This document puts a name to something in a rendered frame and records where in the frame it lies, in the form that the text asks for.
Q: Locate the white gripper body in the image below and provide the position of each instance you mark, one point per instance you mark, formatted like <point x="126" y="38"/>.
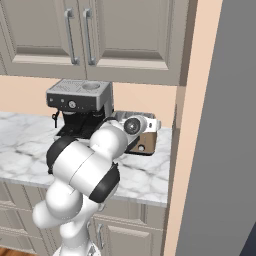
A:
<point x="157" y="125"/>

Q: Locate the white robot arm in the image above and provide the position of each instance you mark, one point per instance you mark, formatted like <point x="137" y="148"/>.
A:
<point x="83" y="166"/>

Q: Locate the silver brown toaster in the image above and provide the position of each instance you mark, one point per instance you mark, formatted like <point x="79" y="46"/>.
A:
<point x="148" y="141"/>

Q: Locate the white toaster lever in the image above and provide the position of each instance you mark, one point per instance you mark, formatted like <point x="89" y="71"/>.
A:
<point x="141" y="147"/>

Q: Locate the grey fridge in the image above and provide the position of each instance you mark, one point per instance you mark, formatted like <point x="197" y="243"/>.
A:
<point x="223" y="133"/>

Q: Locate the silver black coffee machine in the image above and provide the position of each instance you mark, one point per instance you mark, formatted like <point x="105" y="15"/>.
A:
<point x="86" y="96"/>

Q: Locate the beige drawer front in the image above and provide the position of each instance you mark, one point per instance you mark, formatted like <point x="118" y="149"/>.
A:
<point x="133" y="210"/>
<point x="16" y="218"/>
<point x="20" y="193"/>
<point x="16" y="240"/>

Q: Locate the beige base cupboard door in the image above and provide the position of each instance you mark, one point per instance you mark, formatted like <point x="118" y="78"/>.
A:
<point x="133" y="238"/>

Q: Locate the beige wall cupboard door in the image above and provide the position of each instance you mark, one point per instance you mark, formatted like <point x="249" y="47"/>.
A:
<point x="36" y="33"/>
<point x="133" y="33"/>

